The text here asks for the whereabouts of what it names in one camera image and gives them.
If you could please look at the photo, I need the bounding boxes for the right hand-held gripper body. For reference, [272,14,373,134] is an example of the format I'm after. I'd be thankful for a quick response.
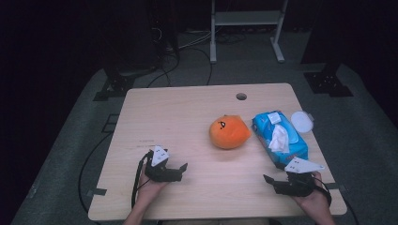
[283,157,326,197]

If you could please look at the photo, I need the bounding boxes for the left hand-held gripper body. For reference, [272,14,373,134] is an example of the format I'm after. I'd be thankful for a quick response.
[144,144,175,183]

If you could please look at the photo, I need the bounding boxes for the blue wet wipes pack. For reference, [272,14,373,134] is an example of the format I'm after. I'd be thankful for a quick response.
[252,110,314,172]

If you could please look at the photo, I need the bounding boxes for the white wet wipe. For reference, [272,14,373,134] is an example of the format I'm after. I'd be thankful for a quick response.
[268,124,291,154]

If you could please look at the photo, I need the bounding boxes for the orange plush toy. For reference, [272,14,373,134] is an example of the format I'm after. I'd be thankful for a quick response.
[208,114,253,150]

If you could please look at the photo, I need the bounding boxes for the person's right hand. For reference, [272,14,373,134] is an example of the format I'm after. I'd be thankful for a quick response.
[292,172,329,217]

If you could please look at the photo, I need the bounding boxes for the person's left hand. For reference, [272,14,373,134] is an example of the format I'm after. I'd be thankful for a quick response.
[136,173,170,204]

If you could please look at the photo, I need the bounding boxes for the grey floor tape strip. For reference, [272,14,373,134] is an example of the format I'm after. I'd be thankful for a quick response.
[323,182,348,192]
[85,187,108,198]

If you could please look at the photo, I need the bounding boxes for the black stand base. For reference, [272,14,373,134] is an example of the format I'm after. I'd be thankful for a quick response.
[93,62,159,102]
[303,64,355,98]

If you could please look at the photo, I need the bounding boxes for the white metal stand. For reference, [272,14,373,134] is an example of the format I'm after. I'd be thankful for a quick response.
[209,0,289,65]

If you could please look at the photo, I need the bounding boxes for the right hand-held gripper black cable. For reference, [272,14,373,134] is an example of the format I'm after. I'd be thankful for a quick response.
[314,182,333,208]

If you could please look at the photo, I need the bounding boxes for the black floor cable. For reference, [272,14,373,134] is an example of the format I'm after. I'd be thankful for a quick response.
[78,132,114,217]
[146,46,181,89]
[187,46,214,86]

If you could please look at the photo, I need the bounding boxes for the white floor cables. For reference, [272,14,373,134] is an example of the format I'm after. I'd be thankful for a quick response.
[179,29,214,51]

